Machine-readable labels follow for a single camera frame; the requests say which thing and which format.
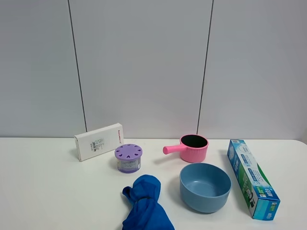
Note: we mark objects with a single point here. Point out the blue green toothpaste box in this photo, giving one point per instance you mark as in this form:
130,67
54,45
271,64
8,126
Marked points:
260,197

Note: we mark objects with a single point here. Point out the white cardboard box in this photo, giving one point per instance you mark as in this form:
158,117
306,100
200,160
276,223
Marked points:
99,141

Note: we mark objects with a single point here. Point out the blue bowl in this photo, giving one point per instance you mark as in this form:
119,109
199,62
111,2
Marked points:
204,187

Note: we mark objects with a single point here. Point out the pink toy saucepan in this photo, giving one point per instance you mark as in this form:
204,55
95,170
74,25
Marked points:
192,148

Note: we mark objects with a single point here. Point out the blue knotted cloth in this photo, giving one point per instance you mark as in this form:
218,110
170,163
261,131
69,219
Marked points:
146,213

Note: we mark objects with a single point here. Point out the purple air freshener jar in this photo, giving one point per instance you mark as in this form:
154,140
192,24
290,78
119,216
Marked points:
128,158

